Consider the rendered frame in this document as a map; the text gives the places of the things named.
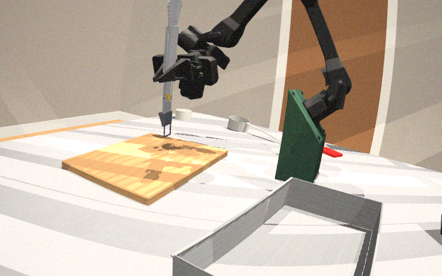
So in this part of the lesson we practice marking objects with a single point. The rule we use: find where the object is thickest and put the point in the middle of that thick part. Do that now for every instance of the flat wooden board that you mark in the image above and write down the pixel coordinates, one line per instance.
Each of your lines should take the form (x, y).
(145, 168)

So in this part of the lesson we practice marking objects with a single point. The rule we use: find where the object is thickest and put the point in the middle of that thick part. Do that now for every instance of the beige cylinder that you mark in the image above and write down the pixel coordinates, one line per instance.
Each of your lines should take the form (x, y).
(183, 114)

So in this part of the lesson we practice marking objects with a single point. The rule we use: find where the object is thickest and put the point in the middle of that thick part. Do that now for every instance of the grey saucepan with long handle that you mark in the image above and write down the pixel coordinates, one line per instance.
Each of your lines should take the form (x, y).
(241, 124)

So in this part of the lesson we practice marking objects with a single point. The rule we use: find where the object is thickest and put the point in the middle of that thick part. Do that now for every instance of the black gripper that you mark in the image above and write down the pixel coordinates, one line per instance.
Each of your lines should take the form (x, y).
(187, 68)

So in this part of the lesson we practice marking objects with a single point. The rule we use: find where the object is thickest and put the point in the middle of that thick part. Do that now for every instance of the grey metal roasting tin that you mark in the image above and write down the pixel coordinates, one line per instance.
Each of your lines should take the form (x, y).
(298, 229)

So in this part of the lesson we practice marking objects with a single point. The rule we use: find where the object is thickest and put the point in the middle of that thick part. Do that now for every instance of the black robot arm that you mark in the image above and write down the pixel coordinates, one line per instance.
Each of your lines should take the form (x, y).
(227, 34)

